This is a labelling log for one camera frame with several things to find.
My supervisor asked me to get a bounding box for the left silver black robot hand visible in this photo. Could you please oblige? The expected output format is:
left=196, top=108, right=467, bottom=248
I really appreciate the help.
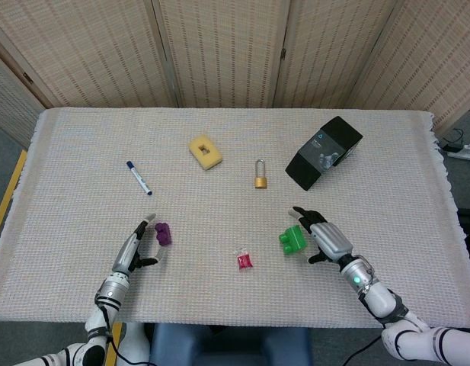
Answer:
left=110, top=212, right=170, bottom=276

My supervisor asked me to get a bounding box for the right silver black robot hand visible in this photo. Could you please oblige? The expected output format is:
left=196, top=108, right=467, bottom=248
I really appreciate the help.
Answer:
left=292, top=206, right=354, bottom=265

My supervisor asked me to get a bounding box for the green and purple toy block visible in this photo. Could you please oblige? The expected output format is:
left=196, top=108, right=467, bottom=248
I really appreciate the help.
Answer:
left=278, top=225, right=309, bottom=255

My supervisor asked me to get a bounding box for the black cardboard product box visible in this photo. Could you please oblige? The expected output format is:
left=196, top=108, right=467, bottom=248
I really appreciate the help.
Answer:
left=285, top=116, right=364, bottom=191

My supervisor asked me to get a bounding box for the white marker pen blue cap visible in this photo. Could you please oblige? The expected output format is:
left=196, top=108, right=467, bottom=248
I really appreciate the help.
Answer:
left=126, top=160, right=154, bottom=197

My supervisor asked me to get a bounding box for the small red plastic packet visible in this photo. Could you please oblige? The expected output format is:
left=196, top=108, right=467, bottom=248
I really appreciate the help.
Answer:
left=236, top=247, right=254, bottom=271

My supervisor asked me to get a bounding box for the brass padlock silver shackle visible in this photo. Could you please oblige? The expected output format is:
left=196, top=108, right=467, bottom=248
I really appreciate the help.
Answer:
left=252, top=159, right=269, bottom=190

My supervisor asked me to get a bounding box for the white woven tablecloth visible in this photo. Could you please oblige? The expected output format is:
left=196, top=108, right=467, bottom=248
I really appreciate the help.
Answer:
left=0, top=107, right=468, bottom=329

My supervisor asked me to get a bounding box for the yellow sponge with hole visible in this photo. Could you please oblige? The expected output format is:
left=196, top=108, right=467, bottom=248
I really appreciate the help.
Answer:
left=187, top=133, right=224, bottom=171

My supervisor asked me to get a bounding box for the white power strip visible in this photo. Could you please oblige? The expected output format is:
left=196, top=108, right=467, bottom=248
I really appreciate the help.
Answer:
left=446, top=143, right=470, bottom=161

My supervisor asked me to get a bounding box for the narrow woven folding screen panel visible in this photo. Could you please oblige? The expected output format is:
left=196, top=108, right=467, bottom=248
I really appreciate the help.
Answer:
left=0, top=49, right=42, bottom=150

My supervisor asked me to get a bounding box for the black power plug with cable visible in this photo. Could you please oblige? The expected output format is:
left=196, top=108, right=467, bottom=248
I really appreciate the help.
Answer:
left=439, top=128, right=466, bottom=153

